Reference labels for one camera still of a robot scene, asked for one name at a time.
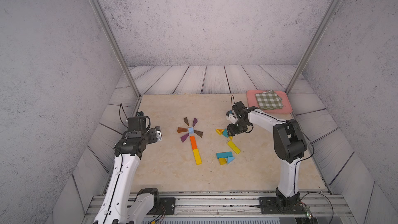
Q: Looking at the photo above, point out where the brown small wooden block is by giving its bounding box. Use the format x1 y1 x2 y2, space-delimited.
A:
177 128 189 133

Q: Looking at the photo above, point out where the purple rectangular wooden block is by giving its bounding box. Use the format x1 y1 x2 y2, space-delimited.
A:
180 133 190 143

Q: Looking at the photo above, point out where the teal triangle wooden block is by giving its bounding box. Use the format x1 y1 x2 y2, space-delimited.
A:
222 129 229 138

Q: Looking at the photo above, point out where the orange triangle wooden block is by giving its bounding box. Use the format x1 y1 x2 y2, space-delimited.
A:
216 129 224 135

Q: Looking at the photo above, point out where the orange long wooden block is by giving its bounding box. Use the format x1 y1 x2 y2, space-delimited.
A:
190 136 198 150

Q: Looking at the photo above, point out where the lime green long block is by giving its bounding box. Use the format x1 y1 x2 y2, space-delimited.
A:
227 141 241 155

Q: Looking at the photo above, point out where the brown slanted wooden block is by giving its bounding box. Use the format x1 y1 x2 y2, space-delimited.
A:
194 130 203 138

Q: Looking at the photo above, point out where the yellow long wooden block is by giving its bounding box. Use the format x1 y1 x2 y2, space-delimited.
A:
193 149 202 165

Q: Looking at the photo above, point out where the teal long wooden block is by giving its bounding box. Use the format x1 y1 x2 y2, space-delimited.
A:
216 151 233 159

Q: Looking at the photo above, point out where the light blue triangle block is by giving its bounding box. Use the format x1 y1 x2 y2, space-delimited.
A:
226 157 235 164

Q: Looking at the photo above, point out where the yellow small cube block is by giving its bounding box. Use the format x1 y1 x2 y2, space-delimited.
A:
218 158 227 166

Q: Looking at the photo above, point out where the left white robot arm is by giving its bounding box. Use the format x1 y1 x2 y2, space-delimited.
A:
94 115 162 224

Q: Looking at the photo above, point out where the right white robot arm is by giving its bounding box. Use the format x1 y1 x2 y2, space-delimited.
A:
226 101 307 208

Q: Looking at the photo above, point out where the pink tray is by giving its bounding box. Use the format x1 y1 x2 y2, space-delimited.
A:
246 90 293 114

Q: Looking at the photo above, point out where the green checkered cloth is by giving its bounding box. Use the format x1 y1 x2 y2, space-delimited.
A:
255 90 284 110

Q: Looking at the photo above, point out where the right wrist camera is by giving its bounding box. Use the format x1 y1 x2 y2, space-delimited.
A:
226 110 238 124

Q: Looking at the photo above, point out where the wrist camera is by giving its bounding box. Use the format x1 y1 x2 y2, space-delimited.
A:
135 111 146 118
226 110 238 124

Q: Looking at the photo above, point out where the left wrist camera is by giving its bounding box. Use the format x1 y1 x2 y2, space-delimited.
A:
135 111 146 118

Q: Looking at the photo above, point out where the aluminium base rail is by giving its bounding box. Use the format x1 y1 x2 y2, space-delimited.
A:
82 191 355 224

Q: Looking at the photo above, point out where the right aluminium frame post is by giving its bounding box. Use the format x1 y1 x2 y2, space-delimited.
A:
285 0 342 95

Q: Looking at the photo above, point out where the aluminium frame post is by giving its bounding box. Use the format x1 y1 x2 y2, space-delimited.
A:
89 0 141 99
285 0 342 95

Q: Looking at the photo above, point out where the left aluminium frame post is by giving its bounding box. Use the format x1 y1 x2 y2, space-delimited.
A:
89 0 141 99

